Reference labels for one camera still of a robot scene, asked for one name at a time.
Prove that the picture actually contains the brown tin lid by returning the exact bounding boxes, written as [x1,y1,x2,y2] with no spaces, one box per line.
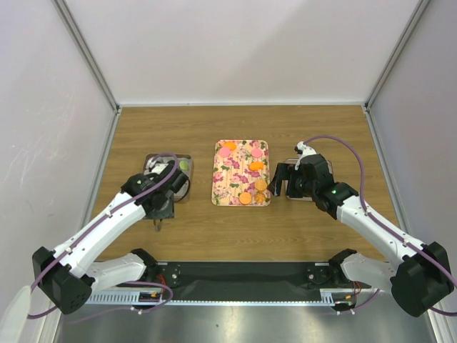
[284,156,333,202]

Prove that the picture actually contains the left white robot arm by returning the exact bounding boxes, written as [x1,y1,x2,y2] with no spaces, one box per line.
[31,169,189,317]

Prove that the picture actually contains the patterned round biscuit lower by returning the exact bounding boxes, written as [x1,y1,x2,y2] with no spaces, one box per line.
[238,192,252,205]

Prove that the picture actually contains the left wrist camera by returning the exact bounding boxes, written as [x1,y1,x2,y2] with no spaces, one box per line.
[144,157,175,176]

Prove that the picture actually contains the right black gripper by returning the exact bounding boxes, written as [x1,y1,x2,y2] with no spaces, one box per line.
[266,163,316,199]

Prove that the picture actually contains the metal tongs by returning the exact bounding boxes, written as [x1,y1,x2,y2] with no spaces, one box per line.
[153,219,163,232]

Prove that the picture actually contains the purple cable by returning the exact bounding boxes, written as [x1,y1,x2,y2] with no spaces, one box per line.
[26,152,185,322]
[305,134,457,317]

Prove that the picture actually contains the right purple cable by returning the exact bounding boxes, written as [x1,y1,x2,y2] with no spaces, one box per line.
[305,134,457,317]

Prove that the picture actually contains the pink round cookie right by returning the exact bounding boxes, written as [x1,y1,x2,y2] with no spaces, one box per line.
[251,148,263,159]

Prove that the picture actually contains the pink round cookie left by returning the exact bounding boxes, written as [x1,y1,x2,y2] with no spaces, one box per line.
[219,146,231,158]

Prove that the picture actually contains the green cookie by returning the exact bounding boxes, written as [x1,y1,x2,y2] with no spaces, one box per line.
[179,160,189,171]

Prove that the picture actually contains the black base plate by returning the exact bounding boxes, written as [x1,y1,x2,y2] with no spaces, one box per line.
[141,262,368,302]

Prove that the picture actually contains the orange fish cookie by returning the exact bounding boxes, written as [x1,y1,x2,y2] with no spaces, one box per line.
[249,161,264,172]

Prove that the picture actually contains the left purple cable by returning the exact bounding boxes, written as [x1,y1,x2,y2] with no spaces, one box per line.
[26,152,185,322]

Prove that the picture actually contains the brown cookie tin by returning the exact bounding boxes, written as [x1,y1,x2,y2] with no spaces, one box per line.
[143,154,194,203]

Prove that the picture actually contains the orange shell cookie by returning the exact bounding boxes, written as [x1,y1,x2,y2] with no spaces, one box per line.
[223,141,236,151]

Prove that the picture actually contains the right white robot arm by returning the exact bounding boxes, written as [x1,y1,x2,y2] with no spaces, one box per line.
[268,154,456,317]

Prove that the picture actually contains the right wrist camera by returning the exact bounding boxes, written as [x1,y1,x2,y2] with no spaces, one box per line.
[294,141,316,170]

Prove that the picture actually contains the orange swirl cookie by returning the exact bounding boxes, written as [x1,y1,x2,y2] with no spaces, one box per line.
[253,192,266,204]

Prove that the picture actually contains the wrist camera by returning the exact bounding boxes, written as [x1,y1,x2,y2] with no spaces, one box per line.
[294,141,316,170]
[144,157,175,176]

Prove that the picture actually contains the pink round cookie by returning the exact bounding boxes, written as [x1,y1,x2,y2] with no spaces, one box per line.
[251,148,263,159]
[219,146,231,158]

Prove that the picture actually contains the floral serving tray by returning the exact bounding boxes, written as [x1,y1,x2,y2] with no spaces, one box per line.
[211,139,271,207]

